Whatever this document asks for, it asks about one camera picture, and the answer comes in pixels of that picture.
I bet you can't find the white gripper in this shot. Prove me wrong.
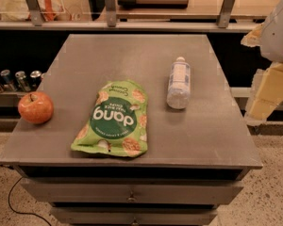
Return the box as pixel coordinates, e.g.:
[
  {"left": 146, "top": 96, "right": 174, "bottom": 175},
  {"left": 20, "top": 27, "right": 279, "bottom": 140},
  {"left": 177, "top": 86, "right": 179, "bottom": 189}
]
[{"left": 241, "top": 0, "right": 283, "bottom": 126}]

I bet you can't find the clear blue plastic bottle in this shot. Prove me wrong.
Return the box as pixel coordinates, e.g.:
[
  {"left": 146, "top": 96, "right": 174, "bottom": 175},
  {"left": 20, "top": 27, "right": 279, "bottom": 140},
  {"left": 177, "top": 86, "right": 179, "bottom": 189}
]
[{"left": 167, "top": 56, "right": 191, "bottom": 109}]

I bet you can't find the red apple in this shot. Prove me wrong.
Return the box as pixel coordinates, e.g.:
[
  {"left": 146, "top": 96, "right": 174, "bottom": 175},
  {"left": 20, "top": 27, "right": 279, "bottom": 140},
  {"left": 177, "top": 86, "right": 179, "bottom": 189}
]
[{"left": 18, "top": 91, "right": 54, "bottom": 124}]

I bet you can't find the grey drawer cabinet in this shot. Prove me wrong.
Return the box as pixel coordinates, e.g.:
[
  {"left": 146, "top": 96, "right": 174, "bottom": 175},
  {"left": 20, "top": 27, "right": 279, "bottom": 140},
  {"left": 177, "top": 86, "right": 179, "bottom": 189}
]
[{"left": 0, "top": 35, "right": 261, "bottom": 226}]

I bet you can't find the green dang chips bag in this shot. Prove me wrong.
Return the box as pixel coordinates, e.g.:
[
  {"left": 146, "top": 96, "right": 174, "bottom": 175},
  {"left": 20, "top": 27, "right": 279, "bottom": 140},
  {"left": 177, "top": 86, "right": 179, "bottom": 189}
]
[{"left": 71, "top": 80, "right": 148, "bottom": 158}]

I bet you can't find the orange white snack bag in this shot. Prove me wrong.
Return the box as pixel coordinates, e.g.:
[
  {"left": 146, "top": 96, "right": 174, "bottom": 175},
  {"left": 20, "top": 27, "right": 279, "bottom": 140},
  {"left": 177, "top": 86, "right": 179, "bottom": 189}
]
[{"left": 38, "top": 0, "right": 64, "bottom": 22}]

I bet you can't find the dark soda can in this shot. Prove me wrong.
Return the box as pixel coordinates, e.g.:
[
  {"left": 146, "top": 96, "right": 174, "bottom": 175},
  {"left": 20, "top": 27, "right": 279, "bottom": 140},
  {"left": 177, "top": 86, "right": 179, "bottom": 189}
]
[{"left": 30, "top": 71, "right": 42, "bottom": 89}]

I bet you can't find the lower drawer with knob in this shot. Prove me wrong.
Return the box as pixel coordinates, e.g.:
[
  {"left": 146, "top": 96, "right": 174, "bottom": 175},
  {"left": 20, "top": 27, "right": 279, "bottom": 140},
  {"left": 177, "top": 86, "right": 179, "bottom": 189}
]
[{"left": 51, "top": 207, "right": 217, "bottom": 226}]

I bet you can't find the drawer with knob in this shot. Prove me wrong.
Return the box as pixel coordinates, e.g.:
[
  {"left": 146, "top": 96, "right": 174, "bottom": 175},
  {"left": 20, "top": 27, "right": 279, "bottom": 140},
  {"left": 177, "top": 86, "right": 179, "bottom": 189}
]
[
  {"left": 22, "top": 179, "right": 243, "bottom": 204},
  {"left": 51, "top": 207, "right": 217, "bottom": 226}
]

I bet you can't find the upper drawer with knob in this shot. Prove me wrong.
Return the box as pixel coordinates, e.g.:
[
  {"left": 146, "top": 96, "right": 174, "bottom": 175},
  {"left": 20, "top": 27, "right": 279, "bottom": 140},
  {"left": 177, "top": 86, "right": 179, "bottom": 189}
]
[{"left": 22, "top": 179, "right": 243, "bottom": 204}]

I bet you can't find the silver soda can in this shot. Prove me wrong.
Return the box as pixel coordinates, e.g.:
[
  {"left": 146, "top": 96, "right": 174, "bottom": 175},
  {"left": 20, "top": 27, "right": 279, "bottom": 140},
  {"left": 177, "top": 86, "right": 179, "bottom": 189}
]
[{"left": 15, "top": 71, "right": 31, "bottom": 92}]

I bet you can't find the clear plastic bin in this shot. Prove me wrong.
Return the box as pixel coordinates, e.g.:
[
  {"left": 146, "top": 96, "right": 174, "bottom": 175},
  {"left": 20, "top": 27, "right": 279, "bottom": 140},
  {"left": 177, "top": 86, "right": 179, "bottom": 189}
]
[{"left": 0, "top": 0, "right": 89, "bottom": 24}]

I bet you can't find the left metal bracket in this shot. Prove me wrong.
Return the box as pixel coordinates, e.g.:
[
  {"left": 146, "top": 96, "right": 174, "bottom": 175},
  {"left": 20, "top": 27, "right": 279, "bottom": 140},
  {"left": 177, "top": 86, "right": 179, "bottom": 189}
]
[{"left": 25, "top": 0, "right": 44, "bottom": 26}]

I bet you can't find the black floor cable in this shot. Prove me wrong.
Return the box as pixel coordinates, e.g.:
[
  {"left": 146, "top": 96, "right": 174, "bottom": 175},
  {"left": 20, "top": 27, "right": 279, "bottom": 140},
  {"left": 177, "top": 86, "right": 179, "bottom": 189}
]
[{"left": 8, "top": 176, "right": 53, "bottom": 226}]

